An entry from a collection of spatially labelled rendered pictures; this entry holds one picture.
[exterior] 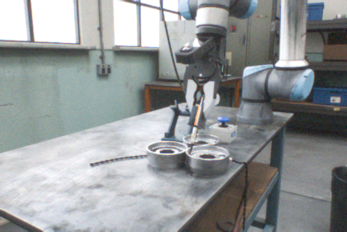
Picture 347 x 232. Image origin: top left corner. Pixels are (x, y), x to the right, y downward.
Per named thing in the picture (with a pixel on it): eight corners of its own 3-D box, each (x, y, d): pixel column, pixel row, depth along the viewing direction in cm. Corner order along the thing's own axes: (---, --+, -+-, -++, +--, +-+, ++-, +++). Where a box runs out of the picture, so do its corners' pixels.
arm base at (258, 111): (243, 115, 131) (244, 93, 129) (277, 119, 123) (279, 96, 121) (231, 121, 118) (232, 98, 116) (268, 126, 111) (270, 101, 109)
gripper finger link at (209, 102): (224, 118, 72) (224, 81, 71) (214, 119, 67) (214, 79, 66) (212, 118, 73) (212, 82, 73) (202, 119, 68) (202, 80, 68)
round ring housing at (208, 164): (190, 178, 64) (191, 160, 63) (181, 160, 74) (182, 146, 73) (235, 175, 65) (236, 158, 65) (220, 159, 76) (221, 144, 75)
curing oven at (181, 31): (207, 84, 292) (209, 17, 278) (158, 81, 322) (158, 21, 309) (229, 80, 344) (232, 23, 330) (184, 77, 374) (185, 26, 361)
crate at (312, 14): (322, 23, 388) (324, 6, 383) (321, 20, 355) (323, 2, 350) (282, 25, 412) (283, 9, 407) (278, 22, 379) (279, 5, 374)
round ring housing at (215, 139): (214, 146, 86) (215, 133, 85) (224, 159, 76) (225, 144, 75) (180, 147, 85) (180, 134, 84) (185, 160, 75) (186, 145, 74)
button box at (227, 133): (229, 144, 88) (230, 128, 87) (208, 141, 92) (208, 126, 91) (238, 138, 95) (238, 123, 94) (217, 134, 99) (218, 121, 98)
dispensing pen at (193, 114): (178, 159, 66) (194, 91, 69) (186, 162, 70) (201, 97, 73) (186, 160, 65) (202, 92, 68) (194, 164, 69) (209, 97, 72)
